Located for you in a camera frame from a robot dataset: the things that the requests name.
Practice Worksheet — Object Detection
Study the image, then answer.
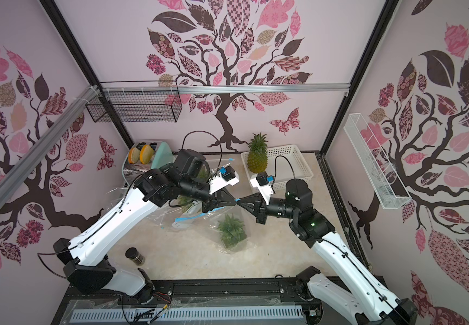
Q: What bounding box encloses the zip-top bag clear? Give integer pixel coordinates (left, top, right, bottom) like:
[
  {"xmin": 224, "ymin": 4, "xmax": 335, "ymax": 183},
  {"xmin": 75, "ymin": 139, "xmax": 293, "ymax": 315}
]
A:
[
  {"xmin": 147, "ymin": 157, "xmax": 239, "ymax": 229},
  {"xmin": 105, "ymin": 184, "xmax": 144, "ymax": 212},
  {"xmin": 172, "ymin": 204, "xmax": 255, "ymax": 254}
]

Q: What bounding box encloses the silver toaster mint side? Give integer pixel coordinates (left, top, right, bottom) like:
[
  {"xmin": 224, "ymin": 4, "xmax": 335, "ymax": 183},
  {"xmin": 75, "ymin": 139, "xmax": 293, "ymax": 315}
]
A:
[{"xmin": 122, "ymin": 140, "xmax": 174, "ymax": 185}]

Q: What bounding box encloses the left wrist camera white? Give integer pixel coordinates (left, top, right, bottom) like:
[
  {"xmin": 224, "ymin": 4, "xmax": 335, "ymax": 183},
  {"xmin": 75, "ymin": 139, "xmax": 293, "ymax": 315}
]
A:
[{"xmin": 209, "ymin": 165, "xmax": 240, "ymax": 194}]

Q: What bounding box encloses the black wire wall basket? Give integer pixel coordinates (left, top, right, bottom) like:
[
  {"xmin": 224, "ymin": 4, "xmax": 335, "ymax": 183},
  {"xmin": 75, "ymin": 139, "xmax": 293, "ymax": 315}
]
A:
[{"xmin": 85, "ymin": 81, "xmax": 183, "ymax": 123}]

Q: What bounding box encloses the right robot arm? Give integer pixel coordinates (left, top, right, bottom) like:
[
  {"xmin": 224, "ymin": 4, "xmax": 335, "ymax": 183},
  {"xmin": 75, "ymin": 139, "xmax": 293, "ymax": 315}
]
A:
[{"xmin": 238, "ymin": 174, "xmax": 417, "ymax": 324}]

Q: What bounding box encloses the white slotted cable duct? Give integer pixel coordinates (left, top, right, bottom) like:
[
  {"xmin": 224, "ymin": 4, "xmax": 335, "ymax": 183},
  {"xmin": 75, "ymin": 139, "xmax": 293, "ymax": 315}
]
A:
[{"xmin": 67, "ymin": 305, "xmax": 304, "ymax": 324}]

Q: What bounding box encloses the left bread slice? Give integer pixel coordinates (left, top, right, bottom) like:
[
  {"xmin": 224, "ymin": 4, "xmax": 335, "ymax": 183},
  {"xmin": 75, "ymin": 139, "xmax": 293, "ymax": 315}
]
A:
[{"xmin": 127, "ymin": 147, "xmax": 140, "ymax": 164}]

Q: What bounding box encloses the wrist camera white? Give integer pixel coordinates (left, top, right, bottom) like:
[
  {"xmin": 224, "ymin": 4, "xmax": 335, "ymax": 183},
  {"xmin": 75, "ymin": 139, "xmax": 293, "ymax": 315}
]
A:
[
  {"xmin": 249, "ymin": 171, "xmax": 275, "ymax": 204},
  {"xmin": 209, "ymin": 165, "xmax": 240, "ymax": 194}
]

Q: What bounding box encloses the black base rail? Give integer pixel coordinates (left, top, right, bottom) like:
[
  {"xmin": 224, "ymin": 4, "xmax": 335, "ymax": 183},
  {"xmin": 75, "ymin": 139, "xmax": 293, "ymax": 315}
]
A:
[{"xmin": 52, "ymin": 275, "xmax": 350, "ymax": 324}]

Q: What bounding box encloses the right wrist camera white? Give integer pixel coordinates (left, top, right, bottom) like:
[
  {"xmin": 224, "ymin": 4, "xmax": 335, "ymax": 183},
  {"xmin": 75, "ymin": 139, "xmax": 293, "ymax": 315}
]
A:
[{"xmin": 249, "ymin": 171, "xmax": 275, "ymax": 204}]

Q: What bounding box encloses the white wire wall shelf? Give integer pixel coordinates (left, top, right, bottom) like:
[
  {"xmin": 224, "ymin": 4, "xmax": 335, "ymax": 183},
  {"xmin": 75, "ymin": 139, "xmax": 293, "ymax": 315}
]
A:
[{"xmin": 344, "ymin": 113, "xmax": 412, "ymax": 209}]

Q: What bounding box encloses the bread slice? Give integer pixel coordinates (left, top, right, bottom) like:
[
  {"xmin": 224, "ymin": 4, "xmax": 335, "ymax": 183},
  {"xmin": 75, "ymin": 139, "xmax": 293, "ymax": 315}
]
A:
[
  {"xmin": 127, "ymin": 147, "xmax": 140, "ymax": 164},
  {"xmin": 140, "ymin": 144, "xmax": 154, "ymax": 165}
]

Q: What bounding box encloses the aluminium frame bar back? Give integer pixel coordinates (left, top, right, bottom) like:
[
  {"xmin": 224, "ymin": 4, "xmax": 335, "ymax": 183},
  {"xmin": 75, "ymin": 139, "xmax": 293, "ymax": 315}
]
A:
[{"xmin": 104, "ymin": 83, "xmax": 350, "ymax": 94}]

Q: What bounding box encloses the aluminium frame bar left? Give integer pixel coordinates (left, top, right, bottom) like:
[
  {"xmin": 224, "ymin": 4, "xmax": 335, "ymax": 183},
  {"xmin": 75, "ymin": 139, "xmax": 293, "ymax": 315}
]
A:
[{"xmin": 0, "ymin": 85, "xmax": 98, "ymax": 209}]

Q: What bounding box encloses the right bread slice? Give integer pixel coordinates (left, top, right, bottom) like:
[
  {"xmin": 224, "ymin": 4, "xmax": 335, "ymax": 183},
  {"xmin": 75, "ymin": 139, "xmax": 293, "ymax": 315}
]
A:
[{"xmin": 140, "ymin": 144, "xmax": 154, "ymax": 165}]

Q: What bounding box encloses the white plastic basket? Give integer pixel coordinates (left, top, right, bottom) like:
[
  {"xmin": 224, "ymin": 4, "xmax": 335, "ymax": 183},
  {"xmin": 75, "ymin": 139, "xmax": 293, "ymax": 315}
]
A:
[{"xmin": 240, "ymin": 144, "xmax": 315, "ymax": 192}]

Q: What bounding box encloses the dark lidded spice jar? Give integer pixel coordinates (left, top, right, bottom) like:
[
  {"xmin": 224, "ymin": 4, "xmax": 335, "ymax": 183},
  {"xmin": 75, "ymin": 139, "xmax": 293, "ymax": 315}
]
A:
[{"xmin": 125, "ymin": 247, "xmax": 145, "ymax": 266}]

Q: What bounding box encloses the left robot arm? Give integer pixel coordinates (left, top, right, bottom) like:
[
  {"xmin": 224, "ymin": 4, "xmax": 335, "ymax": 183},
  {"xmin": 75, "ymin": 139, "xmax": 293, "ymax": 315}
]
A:
[{"xmin": 54, "ymin": 150, "xmax": 239, "ymax": 301}]

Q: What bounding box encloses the aluminium frame bar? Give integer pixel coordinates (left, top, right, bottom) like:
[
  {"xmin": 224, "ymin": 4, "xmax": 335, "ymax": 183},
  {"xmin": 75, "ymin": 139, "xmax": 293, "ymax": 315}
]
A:
[
  {"xmin": 104, "ymin": 83, "xmax": 350, "ymax": 94},
  {"xmin": 0, "ymin": 85, "xmax": 98, "ymax": 209}
]

